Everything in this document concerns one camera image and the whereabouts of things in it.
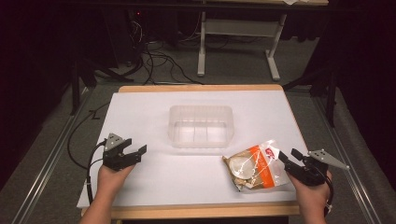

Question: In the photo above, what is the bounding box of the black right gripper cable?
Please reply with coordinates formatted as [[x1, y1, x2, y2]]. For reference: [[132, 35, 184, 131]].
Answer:
[[323, 175, 334, 217]]

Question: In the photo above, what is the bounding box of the tangle of black floor cables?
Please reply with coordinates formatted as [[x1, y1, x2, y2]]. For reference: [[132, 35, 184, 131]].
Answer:
[[129, 18, 205, 87]]

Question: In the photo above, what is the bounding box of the clear plastic snack bag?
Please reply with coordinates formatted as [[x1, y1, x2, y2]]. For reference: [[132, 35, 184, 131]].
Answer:
[[221, 139, 295, 192]]

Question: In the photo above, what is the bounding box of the clear plastic container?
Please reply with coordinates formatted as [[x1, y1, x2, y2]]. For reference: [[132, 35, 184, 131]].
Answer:
[[167, 105, 235, 149]]

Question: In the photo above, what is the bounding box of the white table mat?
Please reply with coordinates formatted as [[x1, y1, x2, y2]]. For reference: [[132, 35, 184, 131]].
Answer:
[[76, 90, 309, 209]]

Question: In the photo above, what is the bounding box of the black metal stand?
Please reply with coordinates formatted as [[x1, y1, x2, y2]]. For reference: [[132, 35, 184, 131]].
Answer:
[[69, 57, 125, 117], [282, 66, 339, 129]]

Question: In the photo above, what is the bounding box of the person's right hand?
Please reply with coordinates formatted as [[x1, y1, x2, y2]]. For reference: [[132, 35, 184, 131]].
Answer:
[[288, 170, 333, 216]]

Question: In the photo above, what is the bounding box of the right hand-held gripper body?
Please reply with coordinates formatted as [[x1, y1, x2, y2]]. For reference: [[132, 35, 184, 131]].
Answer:
[[283, 148, 350, 188]]

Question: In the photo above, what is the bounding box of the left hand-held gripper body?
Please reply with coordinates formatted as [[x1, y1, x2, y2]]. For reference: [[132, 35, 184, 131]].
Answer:
[[102, 133, 141, 172]]

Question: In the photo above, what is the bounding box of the person's left hand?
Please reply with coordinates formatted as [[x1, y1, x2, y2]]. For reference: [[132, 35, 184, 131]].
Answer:
[[96, 163, 136, 198]]

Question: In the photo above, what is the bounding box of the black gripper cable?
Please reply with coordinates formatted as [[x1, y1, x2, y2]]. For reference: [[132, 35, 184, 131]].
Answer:
[[323, 175, 334, 217], [66, 102, 110, 206]]

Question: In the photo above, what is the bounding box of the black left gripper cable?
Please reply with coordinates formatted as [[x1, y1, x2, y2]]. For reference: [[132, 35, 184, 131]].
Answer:
[[66, 102, 110, 206]]

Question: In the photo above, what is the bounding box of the white metal desk frame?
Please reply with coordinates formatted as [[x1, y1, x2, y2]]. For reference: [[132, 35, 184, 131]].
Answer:
[[196, 10, 288, 82]]

